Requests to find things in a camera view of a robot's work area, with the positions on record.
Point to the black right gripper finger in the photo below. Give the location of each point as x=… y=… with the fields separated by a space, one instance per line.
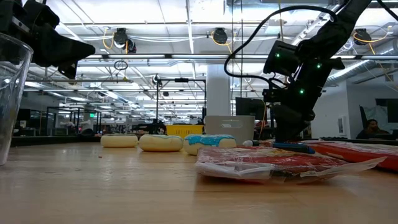
x=290 y=132

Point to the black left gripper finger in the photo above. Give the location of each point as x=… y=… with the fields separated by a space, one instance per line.
x=70 y=70
x=59 y=46

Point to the blue marker pen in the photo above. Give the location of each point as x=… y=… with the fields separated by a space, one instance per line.
x=292 y=147

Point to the red cracker packet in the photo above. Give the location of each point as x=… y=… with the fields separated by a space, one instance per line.
x=357 y=152
x=264 y=161

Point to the small white green marker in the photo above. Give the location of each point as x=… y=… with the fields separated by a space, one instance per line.
x=251 y=143

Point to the blue frosted toy donut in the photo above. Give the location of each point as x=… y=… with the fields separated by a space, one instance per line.
x=206 y=141

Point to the mint frosted toy donut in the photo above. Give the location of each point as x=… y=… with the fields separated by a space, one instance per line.
x=161 y=143

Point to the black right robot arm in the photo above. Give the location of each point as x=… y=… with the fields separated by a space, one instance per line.
x=342 y=28

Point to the black computer monitor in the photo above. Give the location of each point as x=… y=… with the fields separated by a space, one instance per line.
x=248 y=109

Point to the grey plastic bin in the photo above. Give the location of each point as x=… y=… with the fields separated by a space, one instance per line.
x=230 y=130

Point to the clear plastic container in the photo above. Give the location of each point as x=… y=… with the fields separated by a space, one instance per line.
x=12 y=93

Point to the person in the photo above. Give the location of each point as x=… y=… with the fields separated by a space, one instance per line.
x=371 y=130

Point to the white building column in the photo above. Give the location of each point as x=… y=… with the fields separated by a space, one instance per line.
x=218 y=90

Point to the yellow plastic basket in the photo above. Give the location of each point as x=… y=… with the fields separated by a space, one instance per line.
x=183 y=130

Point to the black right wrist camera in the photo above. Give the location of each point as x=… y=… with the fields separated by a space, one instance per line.
x=280 y=59

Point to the framed wall poster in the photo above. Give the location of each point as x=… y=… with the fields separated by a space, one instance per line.
x=341 y=125

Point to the silver air duct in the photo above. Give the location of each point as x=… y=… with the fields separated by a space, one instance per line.
x=357 y=70

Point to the black aluminium rig frame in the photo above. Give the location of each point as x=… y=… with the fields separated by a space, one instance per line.
x=46 y=140

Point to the black ceiling camera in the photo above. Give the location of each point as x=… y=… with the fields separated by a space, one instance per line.
x=156 y=79

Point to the black background rig frame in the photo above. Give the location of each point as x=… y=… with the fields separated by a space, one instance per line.
x=182 y=80

